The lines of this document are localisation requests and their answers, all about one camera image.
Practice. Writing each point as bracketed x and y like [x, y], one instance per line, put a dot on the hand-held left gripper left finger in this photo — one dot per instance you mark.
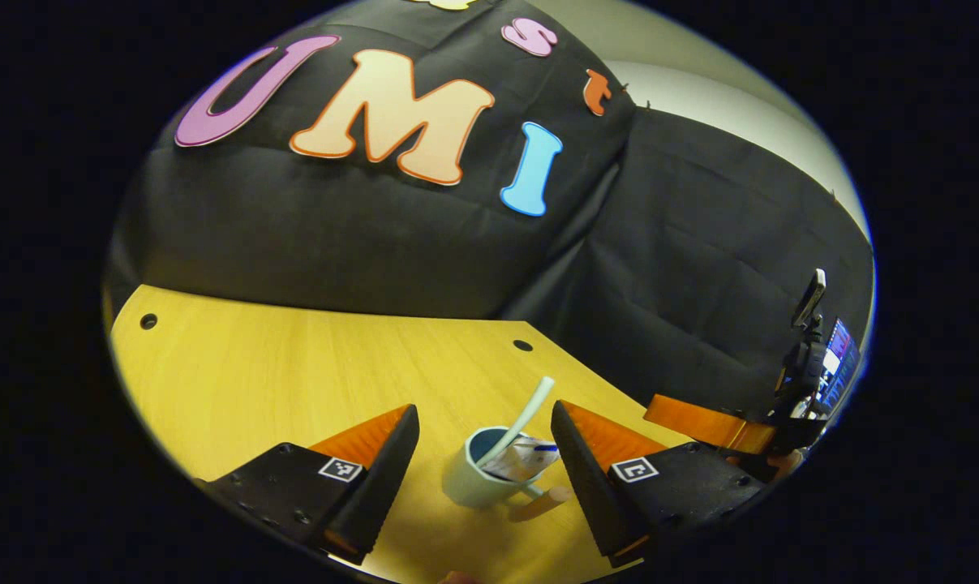
[371, 487]

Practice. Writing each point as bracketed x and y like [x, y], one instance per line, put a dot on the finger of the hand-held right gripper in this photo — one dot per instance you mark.
[700, 422]

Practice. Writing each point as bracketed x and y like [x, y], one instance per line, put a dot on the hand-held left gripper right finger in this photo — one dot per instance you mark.
[582, 478]

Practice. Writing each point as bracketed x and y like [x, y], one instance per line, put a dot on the white toothpaste tube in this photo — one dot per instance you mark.
[530, 458]

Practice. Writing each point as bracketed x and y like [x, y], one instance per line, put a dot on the pale green toothbrush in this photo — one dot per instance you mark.
[530, 410]

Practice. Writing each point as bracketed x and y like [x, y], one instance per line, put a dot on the wooden desktop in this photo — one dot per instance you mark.
[254, 373]

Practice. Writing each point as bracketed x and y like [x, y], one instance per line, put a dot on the black backdrop cloth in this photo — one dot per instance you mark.
[359, 243]

